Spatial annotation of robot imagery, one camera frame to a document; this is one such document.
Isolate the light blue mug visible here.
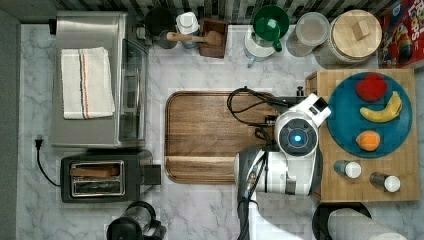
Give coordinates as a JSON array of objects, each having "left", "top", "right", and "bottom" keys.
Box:
[{"left": 244, "top": 27, "right": 275, "bottom": 68}]

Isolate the wooden lid canister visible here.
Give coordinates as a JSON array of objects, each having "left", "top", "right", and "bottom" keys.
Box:
[{"left": 313, "top": 10, "right": 382, "bottom": 69}]

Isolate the black two-slot toaster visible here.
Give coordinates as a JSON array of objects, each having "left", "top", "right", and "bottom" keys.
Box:
[{"left": 60, "top": 150, "right": 161, "bottom": 203}]

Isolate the black round pot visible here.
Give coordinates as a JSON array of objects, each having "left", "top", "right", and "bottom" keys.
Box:
[{"left": 144, "top": 7, "right": 177, "bottom": 49}]

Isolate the pepper shaker white cap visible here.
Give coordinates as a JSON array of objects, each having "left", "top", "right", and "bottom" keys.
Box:
[{"left": 369, "top": 172, "right": 401, "bottom": 193}]

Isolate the wooden spoon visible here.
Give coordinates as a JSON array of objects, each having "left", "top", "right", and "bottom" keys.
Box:
[{"left": 166, "top": 31, "right": 223, "bottom": 46}]

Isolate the colourful cereal box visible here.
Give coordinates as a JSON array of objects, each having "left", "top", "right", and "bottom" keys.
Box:
[{"left": 378, "top": 0, "right": 424, "bottom": 69}]

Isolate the red apple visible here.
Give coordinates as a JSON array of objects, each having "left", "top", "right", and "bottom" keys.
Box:
[{"left": 355, "top": 73, "right": 387, "bottom": 102}]

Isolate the yellow banana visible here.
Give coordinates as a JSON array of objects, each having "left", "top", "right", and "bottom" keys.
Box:
[{"left": 360, "top": 91, "right": 402, "bottom": 123}]

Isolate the white striped dish towel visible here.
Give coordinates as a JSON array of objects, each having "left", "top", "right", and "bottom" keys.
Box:
[{"left": 60, "top": 47, "right": 115, "bottom": 120}]

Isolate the dark wooden cutting board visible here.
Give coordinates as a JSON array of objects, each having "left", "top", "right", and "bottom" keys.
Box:
[{"left": 165, "top": 91, "right": 277, "bottom": 184}]

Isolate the black toaster power cable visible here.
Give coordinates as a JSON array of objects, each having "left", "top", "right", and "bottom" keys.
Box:
[{"left": 34, "top": 134, "right": 62, "bottom": 188}]

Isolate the bamboo drawer cabinet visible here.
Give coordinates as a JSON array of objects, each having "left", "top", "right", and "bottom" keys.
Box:
[{"left": 314, "top": 69, "right": 422, "bottom": 203}]

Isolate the salt shaker white cap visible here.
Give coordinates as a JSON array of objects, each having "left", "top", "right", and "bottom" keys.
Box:
[{"left": 333, "top": 160, "right": 362, "bottom": 179}]

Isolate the clear plastic lid container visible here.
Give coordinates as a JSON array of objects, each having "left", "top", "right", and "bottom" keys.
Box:
[{"left": 286, "top": 12, "right": 330, "bottom": 57}]

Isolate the dark wooden box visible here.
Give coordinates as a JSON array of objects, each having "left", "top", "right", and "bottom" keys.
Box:
[{"left": 198, "top": 18, "right": 228, "bottom": 59}]

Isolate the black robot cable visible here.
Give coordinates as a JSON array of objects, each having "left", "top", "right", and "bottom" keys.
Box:
[{"left": 226, "top": 85, "right": 291, "bottom": 141}]

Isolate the blue round plate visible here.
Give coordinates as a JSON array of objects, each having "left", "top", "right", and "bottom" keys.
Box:
[{"left": 327, "top": 72, "right": 413, "bottom": 158}]

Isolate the white bottle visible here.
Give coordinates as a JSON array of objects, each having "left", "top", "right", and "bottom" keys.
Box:
[{"left": 176, "top": 12, "right": 200, "bottom": 36}]

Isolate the stainless toaster oven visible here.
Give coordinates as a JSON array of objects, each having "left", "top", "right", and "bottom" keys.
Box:
[{"left": 51, "top": 11, "right": 148, "bottom": 149}]

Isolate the orange fruit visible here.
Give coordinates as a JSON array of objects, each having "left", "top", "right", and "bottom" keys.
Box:
[{"left": 356, "top": 130, "right": 381, "bottom": 152}]

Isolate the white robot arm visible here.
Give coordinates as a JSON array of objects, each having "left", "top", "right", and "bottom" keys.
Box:
[{"left": 234, "top": 94, "right": 331, "bottom": 240}]

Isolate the green funnel cup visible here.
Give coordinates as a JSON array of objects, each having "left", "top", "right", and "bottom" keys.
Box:
[{"left": 253, "top": 5, "right": 290, "bottom": 52}]

